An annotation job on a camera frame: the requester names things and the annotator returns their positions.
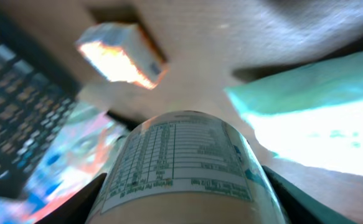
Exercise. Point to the teal white wipes packet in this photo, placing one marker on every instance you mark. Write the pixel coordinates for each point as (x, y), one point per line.
(312, 115)

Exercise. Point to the red patterned packet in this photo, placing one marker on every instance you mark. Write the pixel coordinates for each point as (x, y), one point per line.
(84, 148)

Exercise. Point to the green lid jar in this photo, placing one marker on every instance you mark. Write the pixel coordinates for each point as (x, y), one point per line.
(186, 167)

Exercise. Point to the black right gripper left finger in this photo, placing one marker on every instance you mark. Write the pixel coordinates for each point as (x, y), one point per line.
(76, 209)

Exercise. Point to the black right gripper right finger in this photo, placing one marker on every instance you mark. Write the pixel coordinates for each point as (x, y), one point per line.
(300, 207)

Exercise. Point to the grey plastic mesh basket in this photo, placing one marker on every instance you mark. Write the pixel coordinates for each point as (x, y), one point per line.
(37, 95)

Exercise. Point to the orange small box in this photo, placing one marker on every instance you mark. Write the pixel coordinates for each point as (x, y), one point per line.
(123, 52)

